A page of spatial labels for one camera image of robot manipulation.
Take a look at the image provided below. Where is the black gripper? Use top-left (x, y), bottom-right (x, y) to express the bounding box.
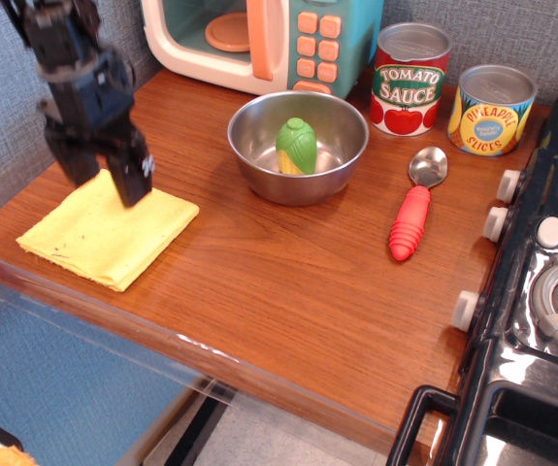
top-left (38, 48), bottom-right (155, 208)

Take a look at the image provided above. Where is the yellow rag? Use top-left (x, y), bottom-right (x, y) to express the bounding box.
top-left (16, 169), bottom-right (199, 292)

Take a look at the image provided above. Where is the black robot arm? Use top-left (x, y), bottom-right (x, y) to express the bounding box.
top-left (2, 1), bottom-right (154, 207)

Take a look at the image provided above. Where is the orange toy plate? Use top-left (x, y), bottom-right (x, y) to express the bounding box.
top-left (205, 12), bottom-right (250, 53)

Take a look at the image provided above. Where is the stainless steel bowl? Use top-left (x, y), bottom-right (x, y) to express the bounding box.
top-left (227, 90), bottom-right (370, 207)

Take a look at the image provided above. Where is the toy corn cob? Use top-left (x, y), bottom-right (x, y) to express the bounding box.
top-left (275, 117), bottom-right (317, 175)

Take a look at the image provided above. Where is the toy microwave oven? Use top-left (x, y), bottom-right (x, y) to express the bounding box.
top-left (141, 0), bottom-right (384, 98)

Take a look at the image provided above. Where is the tomato sauce can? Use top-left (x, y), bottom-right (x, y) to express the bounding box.
top-left (370, 22), bottom-right (452, 136)

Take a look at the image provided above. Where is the white stove knob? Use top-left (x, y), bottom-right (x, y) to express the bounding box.
top-left (482, 207), bottom-right (509, 243)
top-left (451, 290), bottom-right (479, 332)
top-left (496, 170), bottom-right (522, 204)

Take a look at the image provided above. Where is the pineapple slices can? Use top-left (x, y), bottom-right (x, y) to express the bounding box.
top-left (447, 64), bottom-right (538, 156)

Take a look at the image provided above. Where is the black toy stove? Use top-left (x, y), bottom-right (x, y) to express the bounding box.
top-left (387, 97), bottom-right (558, 465)

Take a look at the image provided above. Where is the spoon with red handle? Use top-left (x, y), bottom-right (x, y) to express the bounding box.
top-left (389, 146), bottom-right (448, 261)

